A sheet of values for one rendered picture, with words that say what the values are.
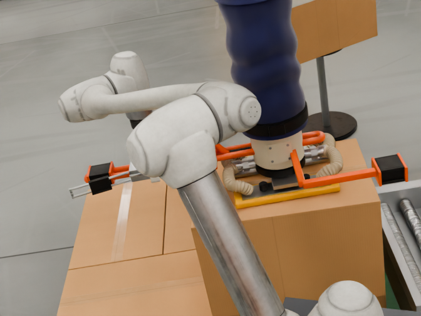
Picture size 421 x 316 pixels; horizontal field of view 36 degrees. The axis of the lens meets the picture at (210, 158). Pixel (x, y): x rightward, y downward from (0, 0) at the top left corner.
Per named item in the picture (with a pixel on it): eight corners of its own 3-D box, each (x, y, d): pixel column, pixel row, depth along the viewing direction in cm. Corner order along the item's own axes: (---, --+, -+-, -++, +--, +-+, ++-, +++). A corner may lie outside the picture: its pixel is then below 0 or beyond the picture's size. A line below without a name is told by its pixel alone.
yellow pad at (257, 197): (334, 174, 214) (332, 162, 211) (340, 191, 205) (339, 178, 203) (233, 192, 216) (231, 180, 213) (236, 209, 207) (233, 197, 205)
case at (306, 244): (363, 224, 252) (356, 137, 232) (386, 296, 218) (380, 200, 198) (213, 246, 258) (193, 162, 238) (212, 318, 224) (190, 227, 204)
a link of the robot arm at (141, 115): (151, 90, 205) (155, 106, 208) (123, 95, 206) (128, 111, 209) (148, 102, 198) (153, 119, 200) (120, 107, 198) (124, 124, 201)
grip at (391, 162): (400, 166, 193) (399, 152, 190) (408, 182, 185) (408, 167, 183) (371, 171, 193) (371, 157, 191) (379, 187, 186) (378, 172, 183)
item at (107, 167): (116, 173, 221) (113, 160, 218) (114, 184, 214) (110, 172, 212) (93, 177, 221) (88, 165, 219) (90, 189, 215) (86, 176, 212)
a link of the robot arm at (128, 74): (141, 88, 208) (106, 103, 203) (129, 43, 200) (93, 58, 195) (158, 96, 200) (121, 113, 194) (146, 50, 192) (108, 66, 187)
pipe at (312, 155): (323, 140, 227) (322, 126, 224) (338, 179, 205) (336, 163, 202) (229, 157, 229) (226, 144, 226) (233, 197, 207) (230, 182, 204)
